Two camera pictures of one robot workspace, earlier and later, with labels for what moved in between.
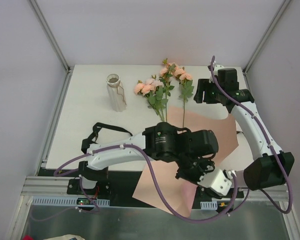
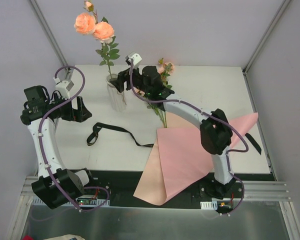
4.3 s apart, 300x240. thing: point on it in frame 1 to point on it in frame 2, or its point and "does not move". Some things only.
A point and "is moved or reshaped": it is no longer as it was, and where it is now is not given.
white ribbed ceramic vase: x=117 y=92 does not move
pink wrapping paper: x=181 y=195 is moved or reshaped
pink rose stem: x=186 y=83 to x=103 y=31
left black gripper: x=193 y=171 to x=74 y=109
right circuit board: x=218 y=205 does not move
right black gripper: x=203 y=90 to x=126 y=76
